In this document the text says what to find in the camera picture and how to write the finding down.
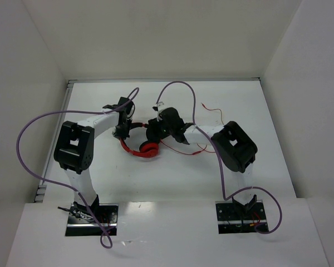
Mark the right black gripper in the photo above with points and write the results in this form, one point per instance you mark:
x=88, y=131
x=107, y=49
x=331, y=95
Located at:
x=154, y=124

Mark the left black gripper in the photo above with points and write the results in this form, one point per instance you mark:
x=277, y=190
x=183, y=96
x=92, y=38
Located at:
x=121, y=130

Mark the red black headphones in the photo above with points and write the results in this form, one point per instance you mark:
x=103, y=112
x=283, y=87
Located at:
x=147, y=149

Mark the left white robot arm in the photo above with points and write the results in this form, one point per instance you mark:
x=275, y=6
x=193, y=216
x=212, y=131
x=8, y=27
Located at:
x=74, y=151

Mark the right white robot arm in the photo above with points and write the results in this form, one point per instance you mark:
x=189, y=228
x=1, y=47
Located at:
x=233, y=147

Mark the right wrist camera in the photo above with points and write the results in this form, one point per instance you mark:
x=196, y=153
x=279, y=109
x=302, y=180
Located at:
x=158, y=107

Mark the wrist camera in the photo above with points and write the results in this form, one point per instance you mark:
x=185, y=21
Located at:
x=158, y=107
x=131, y=112

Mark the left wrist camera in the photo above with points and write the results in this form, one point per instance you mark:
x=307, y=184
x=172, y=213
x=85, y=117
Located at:
x=131, y=112

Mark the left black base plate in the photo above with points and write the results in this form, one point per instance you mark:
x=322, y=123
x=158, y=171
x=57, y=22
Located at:
x=81, y=224

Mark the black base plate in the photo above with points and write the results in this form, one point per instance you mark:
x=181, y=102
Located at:
x=230, y=222
x=81, y=224

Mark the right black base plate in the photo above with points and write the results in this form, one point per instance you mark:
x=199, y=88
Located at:
x=230, y=222

